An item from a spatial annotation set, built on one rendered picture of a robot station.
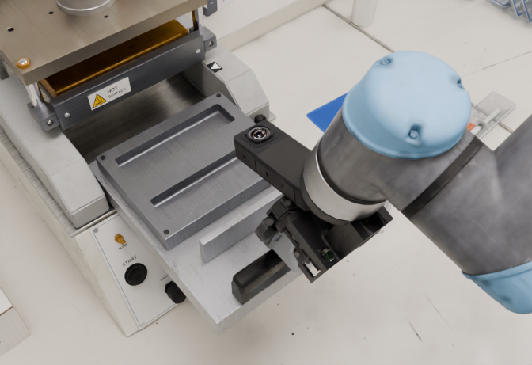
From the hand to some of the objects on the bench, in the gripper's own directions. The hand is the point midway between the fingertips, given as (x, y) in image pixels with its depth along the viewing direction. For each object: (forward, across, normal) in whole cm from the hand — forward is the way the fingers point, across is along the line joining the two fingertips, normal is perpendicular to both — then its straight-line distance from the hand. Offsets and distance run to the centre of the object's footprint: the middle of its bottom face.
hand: (275, 233), depth 72 cm
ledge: (+48, +69, +57) cm, 102 cm away
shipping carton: (+34, -34, +20) cm, 52 cm away
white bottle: (+39, +64, +34) cm, 82 cm away
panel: (+27, 0, +2) cm, 27 cm away
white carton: (+44, +44, +59) cm, 86 cm away
